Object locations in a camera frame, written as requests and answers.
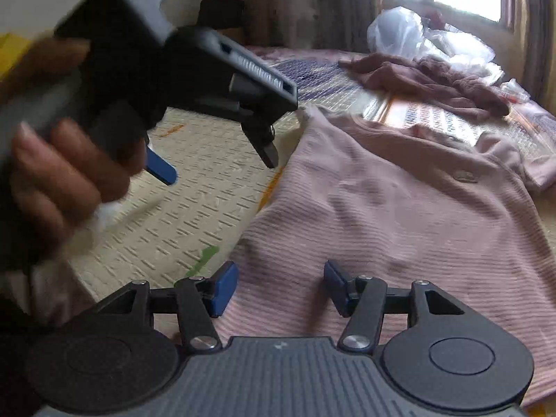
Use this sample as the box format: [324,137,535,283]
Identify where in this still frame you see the clear plastic wrapper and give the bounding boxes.
[499,78,531,104]

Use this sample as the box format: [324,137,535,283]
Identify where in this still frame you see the mauve top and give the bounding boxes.
[339,52,435,96]

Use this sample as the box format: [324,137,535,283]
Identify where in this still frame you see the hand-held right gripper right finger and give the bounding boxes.
[324,259,465,352]

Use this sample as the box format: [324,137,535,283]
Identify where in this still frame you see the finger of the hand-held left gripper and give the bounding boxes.
[145,145,179,187]
[240,115,279,170]

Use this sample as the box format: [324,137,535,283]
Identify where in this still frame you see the white plastic bag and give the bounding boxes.
[367,6,428,55]

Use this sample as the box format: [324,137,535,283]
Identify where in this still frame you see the wooden headboard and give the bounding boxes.
[217,26,248,46]

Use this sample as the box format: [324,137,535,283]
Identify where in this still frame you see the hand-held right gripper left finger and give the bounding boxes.
[98,261,239,354]

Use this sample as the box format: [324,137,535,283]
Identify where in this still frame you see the black bag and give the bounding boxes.
[197,0,246,31]

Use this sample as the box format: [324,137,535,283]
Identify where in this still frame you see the pink floral bed sheet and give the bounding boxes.
[247,43,361,64]

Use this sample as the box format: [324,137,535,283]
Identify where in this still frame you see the grey curtain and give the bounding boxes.
[517,0,556,105]
[317,0,383,48]

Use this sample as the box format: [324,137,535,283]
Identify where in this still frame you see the pink striped top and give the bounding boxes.
[150,104,556,407]

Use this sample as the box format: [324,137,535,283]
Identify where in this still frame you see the clear plastic bag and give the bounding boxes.
[417,26,505,83]

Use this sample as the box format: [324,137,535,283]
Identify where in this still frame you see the person's left hand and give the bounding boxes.
[0,39,147,245]

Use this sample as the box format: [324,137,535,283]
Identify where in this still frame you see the yellow bag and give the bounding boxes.
[0,32,35,81]

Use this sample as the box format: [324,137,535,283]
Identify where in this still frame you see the mauve elastic-waist pants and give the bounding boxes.
[417,56,511,118]

